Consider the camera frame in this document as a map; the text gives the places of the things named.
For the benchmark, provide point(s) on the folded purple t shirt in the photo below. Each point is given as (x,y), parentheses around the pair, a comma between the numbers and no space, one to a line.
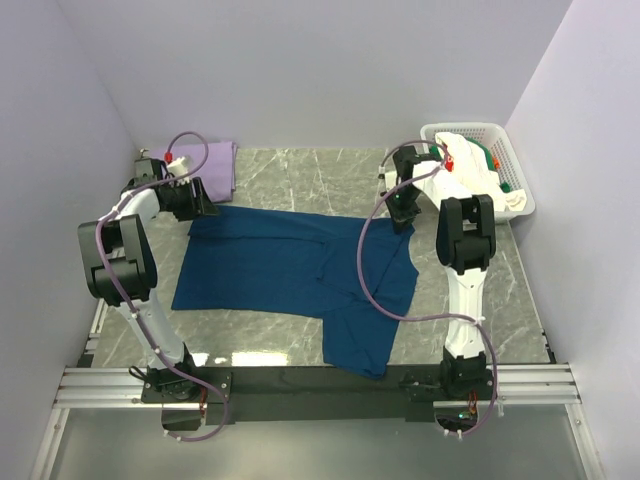
(218,172)

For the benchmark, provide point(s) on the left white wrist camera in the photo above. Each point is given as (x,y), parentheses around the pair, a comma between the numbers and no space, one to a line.
(178,166)

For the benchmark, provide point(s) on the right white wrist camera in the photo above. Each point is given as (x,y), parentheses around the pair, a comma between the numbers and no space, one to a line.
(386,179)

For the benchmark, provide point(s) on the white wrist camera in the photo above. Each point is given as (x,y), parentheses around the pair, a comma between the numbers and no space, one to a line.
(386,179)
(178,166)

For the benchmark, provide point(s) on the white plastic laundry basket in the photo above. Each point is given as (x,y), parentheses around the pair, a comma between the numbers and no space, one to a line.
(495,139)

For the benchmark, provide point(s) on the blue t shirt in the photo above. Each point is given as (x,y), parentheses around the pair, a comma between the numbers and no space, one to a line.
(337,269)

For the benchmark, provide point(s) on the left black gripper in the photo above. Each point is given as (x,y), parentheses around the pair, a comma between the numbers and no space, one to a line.
(201,204)

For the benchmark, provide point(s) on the white t shirt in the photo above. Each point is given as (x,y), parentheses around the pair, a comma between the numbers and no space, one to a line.
(462,173)

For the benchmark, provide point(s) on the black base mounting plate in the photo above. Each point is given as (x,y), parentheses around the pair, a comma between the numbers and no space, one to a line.
(305,393)

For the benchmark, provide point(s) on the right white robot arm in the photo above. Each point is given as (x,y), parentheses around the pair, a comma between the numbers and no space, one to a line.
(465,244)

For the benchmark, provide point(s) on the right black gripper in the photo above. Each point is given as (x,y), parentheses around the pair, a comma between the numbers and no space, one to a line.
(402,219)

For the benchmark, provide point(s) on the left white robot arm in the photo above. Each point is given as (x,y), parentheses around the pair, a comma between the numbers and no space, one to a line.
(119,266)

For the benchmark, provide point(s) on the green t shirt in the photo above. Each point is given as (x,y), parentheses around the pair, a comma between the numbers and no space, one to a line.
(492,164)

